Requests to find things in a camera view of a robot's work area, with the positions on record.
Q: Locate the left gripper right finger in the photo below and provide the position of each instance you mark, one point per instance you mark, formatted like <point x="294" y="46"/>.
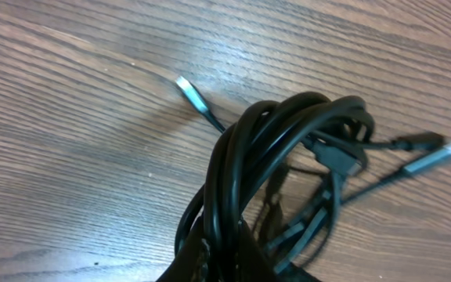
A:
<point x="253" y="266"/>

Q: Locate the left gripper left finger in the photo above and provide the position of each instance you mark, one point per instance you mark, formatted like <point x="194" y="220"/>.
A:
<point x="191" y="264"/>

